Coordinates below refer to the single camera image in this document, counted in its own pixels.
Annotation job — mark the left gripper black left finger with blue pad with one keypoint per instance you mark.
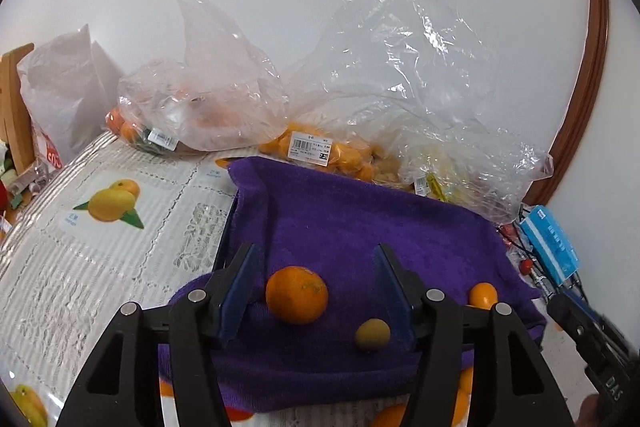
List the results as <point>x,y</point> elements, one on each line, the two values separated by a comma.
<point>119,384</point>

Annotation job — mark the small oval orange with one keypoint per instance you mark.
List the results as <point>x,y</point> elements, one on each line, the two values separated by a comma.
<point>461,407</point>

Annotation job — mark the small kumquat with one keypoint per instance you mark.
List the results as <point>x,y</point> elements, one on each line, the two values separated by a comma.
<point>483,296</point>

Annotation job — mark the green-brown kiwi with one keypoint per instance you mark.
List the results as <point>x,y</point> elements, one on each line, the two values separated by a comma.
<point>373,334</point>

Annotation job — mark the large orange mandarin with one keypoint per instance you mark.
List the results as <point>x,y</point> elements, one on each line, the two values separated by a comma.
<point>296,295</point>

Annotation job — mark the small round orange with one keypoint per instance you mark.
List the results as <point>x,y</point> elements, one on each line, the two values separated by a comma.
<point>466,380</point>

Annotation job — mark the person's right hand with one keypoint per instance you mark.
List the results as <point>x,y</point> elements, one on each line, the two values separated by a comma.
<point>589,413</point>

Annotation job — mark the blue white carton box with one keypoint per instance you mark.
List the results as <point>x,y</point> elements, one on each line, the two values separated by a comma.
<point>552,246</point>

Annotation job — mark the fruit print lace tablecloth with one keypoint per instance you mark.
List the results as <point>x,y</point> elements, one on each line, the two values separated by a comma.
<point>64,274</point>

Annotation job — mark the purple towel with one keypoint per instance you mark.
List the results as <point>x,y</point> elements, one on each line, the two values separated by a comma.
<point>331,225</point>

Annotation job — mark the wooden board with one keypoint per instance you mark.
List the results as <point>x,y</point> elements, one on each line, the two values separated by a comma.
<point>16,126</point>

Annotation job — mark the white plastic bag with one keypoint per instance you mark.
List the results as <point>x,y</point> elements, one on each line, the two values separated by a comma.
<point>68,86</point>

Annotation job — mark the clear bag with oranges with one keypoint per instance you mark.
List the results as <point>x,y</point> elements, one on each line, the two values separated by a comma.
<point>224,94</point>

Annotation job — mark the large clear plastic bag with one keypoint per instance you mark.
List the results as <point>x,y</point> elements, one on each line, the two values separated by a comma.
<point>394,93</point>

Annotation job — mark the black wire rack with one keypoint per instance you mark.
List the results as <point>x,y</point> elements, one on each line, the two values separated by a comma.
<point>530,267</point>

